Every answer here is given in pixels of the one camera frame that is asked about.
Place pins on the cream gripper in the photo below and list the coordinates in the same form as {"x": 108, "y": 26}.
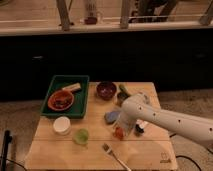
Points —
{"x": 125, "y": 127}

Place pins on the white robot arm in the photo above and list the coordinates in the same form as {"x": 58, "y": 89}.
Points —
{"x": 194, "y": 128}

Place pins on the green plastic cup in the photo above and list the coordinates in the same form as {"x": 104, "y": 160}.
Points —
{"x": 81, "y": 136}

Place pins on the white paper cup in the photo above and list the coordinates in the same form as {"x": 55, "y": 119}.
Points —
{"x": 62, "y": 125}

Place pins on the blue sponge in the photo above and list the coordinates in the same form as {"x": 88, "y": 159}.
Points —
{"x": 111, "y": 117}

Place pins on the green cucumber toy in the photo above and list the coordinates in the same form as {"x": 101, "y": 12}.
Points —
{"x": 124, "y": 89}

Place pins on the dark red bowl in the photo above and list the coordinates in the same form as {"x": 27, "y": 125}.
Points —
{"x": 106, "y": 90}

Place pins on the green plastic tray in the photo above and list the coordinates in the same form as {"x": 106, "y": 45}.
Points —
{"x": 78, "y": 108}

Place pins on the orange bowl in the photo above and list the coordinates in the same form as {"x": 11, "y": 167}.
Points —
{"x": 60, "y": 100}

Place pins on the black stand at left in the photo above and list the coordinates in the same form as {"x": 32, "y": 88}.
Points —
{"x": 6, "y": 141}

